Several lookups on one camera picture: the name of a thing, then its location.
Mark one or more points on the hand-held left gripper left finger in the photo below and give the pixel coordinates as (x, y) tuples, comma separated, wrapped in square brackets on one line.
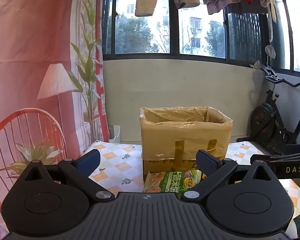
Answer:
[(90, 161)]

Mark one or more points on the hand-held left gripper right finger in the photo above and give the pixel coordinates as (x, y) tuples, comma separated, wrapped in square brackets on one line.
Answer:
[(208, 164)]

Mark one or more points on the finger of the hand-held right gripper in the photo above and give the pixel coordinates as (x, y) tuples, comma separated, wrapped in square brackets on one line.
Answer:
[(265, 159), (298, 148)]

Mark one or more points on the plastic-lined cardboard box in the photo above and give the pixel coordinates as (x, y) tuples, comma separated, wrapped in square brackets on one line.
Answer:
[(185, 140)]

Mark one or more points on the green snack packet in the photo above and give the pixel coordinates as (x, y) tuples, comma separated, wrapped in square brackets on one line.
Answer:
[(170, 182)]

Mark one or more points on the checkered floral tablecloth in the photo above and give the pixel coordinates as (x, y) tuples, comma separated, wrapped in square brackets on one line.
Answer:
[(115, 160)]

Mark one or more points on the white plastic container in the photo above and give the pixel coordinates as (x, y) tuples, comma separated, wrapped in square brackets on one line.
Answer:
[(115, 135)]

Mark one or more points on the black exercise bike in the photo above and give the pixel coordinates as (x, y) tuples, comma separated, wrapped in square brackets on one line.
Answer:
[(265, 120)]

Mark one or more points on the crumpled beige rag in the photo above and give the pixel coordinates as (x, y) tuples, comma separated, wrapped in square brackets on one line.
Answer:
[(256, 65)]

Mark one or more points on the white hanging pouch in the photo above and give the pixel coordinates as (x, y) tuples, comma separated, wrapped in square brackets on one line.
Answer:
[(270, 52)]

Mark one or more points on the pink printed backdrop cloth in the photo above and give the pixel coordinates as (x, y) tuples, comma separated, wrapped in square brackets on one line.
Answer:
[(27, 42)]

